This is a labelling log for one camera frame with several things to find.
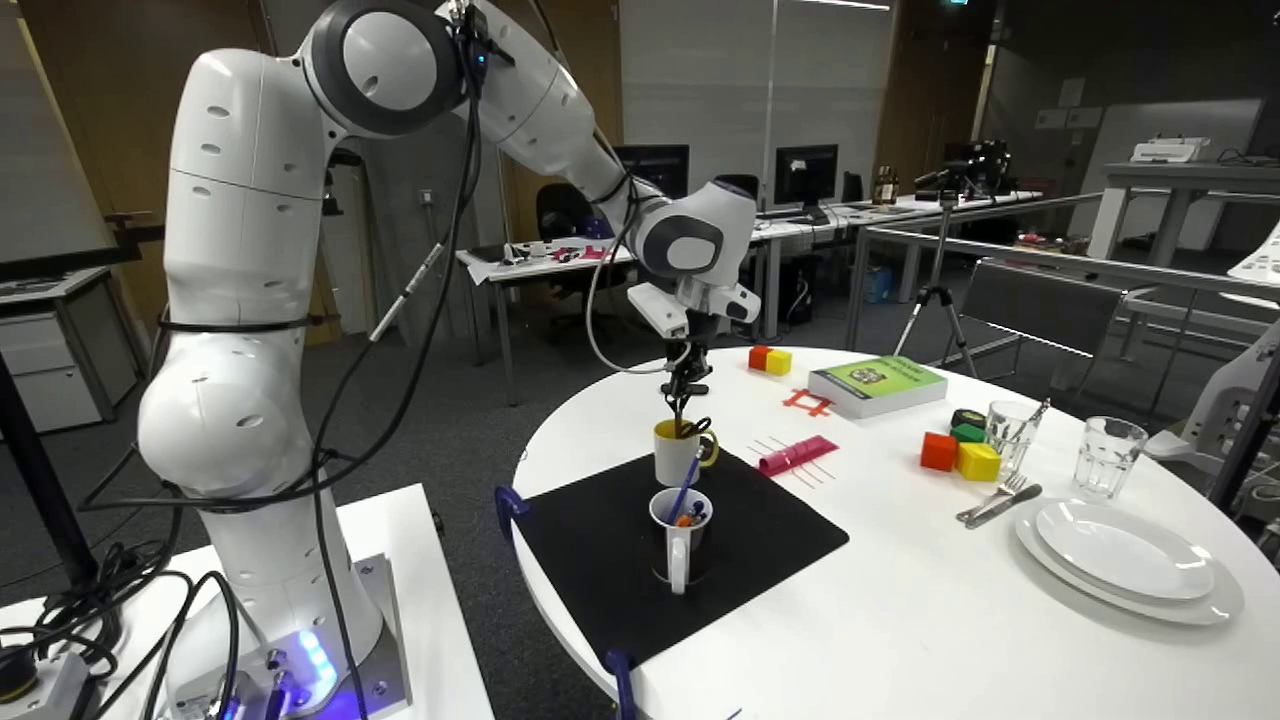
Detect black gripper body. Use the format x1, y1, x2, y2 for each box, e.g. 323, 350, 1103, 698
663, 308, 721, 387

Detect black handled scissors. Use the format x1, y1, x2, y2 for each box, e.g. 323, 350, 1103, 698
670, 407, 721, 442

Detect white robot base platform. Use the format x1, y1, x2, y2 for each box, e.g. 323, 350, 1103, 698
0, 481, 498, 720

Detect tall white cup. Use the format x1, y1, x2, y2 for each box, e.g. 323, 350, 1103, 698
645, 484, 717, 600

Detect white mug yellow inside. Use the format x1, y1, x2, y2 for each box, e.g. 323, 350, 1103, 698
648, 416, 724, 493

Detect blue pen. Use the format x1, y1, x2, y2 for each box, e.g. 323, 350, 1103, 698
670, 454, 703, 527

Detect red plastic rack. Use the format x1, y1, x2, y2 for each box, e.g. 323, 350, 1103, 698
757, 431, 845, 481

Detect black rectangular mat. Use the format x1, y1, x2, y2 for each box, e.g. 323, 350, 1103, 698
514, 449, 854, 673

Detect black computer monitor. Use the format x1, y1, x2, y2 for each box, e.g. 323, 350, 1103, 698
772, 138, 845, 215
611, 138, 696, 203

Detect green book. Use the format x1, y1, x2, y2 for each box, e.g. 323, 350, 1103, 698
805, 350, 951, 422

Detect white cluttered desk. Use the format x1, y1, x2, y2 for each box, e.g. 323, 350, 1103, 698
454, 237, 645, 382

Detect blue table clamp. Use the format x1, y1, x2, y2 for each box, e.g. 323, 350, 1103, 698
491, 484, 531, 539
601, 643, 648, 720

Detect long white desk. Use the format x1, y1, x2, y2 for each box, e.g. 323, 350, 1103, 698
753, 187, 1051, 345

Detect red cube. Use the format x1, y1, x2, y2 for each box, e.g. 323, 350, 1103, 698
917, 427, 966, 475

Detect yellow cube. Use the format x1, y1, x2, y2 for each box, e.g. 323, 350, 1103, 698
955, 440, 1004, 484

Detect silver fork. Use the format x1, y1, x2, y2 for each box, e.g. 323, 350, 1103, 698
951, 475, 1028, 523

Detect clear glass with utensil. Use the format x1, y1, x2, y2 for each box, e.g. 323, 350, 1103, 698
983, 395, 1058, 481

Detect silver knife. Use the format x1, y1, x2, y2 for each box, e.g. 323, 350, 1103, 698
961, 481, 1050, 530

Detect grey office chair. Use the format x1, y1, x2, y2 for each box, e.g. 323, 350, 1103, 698
949, 250, 1129, 392

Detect clear drinking glass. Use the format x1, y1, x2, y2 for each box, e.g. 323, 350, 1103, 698
1068, 411, 1152, 503

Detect small white plate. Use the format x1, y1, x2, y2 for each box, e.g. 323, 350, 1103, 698
1033, 496, 1221, 605

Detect large white plate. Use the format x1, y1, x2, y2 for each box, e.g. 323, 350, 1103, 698
1009, 508, 1247, 633

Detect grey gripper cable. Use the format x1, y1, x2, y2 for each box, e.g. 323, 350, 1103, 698
581, 215, 678, 381

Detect black camera tripod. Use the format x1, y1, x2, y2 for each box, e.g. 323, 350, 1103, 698
887, 163, 990, 381

